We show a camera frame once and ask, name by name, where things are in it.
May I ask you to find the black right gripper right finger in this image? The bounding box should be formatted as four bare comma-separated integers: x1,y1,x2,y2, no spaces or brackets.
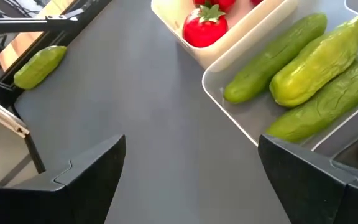
257,134,358,224

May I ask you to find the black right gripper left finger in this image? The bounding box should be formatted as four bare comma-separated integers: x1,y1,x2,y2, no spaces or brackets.
0,134,127,224

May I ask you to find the wrinkled green cucumber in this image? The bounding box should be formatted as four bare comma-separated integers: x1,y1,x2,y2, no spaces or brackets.
265,50,358,144

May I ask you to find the yellow-green ridged cucumber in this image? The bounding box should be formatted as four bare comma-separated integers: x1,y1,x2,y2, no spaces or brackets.
269,11,358,109

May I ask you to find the dark green smooth cucumber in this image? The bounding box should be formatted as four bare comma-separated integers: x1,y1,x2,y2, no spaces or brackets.
223,12,328,105

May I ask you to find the red tomato with green stem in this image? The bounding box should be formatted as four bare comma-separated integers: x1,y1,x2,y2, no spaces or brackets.
182,4,229,49

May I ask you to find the clear plastic basket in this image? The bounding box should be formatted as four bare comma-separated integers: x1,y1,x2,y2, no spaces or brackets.
201,0,358,158

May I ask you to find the silver metal beam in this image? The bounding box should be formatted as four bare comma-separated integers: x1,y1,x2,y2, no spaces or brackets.
0,93,47,174

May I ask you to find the white opaque plastic basket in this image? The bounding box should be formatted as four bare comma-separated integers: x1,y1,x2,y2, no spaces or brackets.
150,0,300,70

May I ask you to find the black horizontal frame bar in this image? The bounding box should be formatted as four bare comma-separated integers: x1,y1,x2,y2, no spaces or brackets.
0,8,85,35

